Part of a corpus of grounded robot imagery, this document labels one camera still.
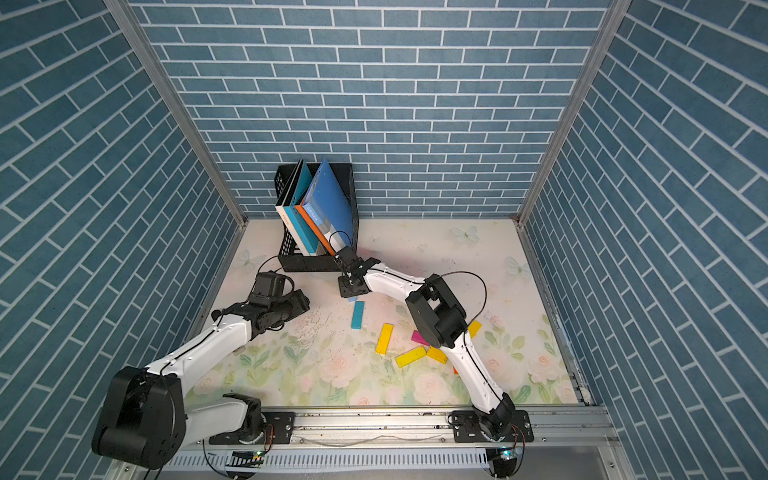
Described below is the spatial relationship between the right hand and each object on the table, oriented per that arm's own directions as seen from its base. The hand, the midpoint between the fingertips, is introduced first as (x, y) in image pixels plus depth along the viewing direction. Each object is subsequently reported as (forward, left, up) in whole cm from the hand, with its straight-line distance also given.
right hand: (349, 289), depth 100 cm
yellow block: (-21, -22, 0) cm, 30 cm away
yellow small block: (-20, -29, +1) cm, 36 cm away
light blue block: (-5, -2, +2) cm, 6 cm away
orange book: (+8, +10, +21) cm, 25 cm away
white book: (+6, +17, +27) cm, 32 cm away
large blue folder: (+22, +9, +17) cm, 29 cm away
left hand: (-10, +10, +7) cm, 15 cm away
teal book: (+7, +14, +25) cm, 29 cm away
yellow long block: (-16, -14, 0) cm, 21 cm away
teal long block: (-9, -5, 0) cm, 10 cm away
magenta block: (-15, -23, 0) cm, 28 cm away
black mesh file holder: (+11, +23, +2) cm, 25 cm away
